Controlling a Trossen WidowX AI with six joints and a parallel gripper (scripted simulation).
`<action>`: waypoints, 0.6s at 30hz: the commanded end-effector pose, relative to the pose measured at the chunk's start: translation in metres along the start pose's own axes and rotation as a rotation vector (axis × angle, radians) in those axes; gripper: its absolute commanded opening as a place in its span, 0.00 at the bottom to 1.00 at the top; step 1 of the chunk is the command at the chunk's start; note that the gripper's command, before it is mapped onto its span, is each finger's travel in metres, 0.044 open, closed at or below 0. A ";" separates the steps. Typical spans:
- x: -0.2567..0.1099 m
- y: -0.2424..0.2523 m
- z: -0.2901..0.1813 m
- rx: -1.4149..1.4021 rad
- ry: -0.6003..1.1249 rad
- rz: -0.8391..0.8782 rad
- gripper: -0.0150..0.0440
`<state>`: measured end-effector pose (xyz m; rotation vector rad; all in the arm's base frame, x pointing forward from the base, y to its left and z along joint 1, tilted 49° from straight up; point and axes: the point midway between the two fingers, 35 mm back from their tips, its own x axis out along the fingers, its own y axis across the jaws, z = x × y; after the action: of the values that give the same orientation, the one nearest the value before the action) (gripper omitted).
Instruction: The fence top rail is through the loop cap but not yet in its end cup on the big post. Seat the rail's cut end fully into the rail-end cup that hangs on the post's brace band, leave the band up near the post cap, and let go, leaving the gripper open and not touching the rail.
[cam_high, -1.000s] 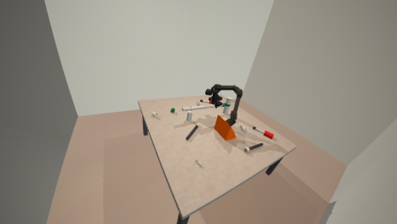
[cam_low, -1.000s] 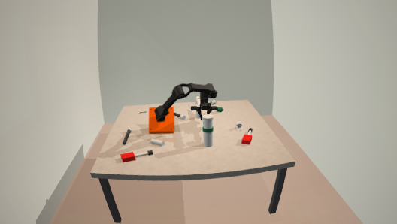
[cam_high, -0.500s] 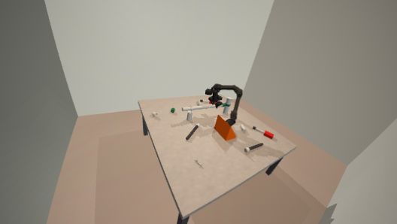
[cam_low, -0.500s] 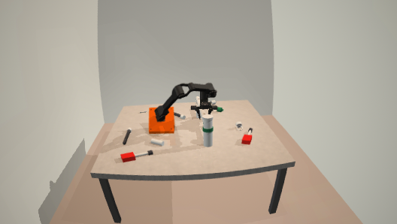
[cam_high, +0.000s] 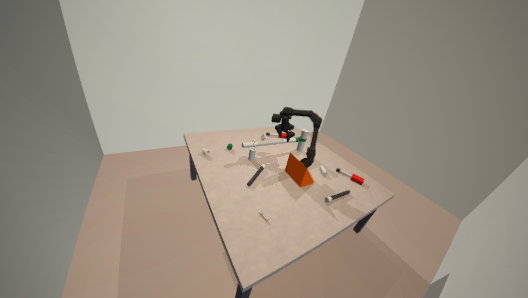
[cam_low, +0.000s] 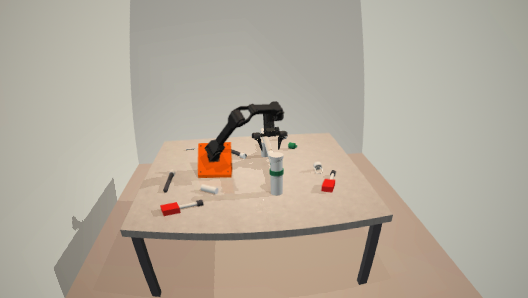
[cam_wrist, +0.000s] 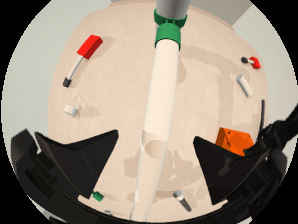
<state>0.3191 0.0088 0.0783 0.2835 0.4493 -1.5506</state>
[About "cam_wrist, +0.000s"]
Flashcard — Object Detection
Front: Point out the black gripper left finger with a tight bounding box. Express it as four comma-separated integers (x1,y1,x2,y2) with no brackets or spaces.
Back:
35,129,120,200

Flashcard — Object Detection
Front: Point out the green cup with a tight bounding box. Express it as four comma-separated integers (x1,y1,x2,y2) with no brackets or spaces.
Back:
153,8,188,48

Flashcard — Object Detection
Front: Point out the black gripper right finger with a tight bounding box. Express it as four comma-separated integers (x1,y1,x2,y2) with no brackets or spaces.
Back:
193,136,271,205

